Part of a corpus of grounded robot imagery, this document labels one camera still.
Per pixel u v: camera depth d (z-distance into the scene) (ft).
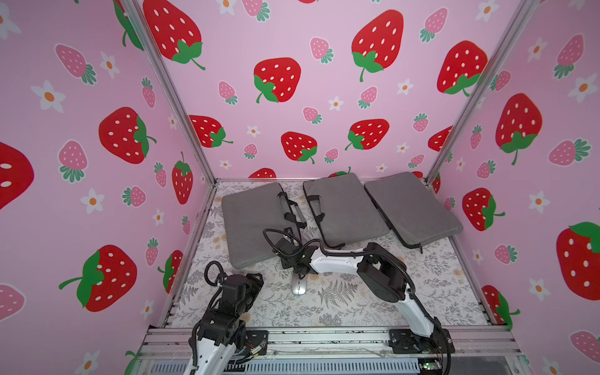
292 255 2.35
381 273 1.76
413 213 3.52
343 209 3.45
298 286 2.76
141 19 2.28
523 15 2.27
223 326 1.85
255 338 2.48
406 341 2.40
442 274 2.94
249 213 3.51
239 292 2.09
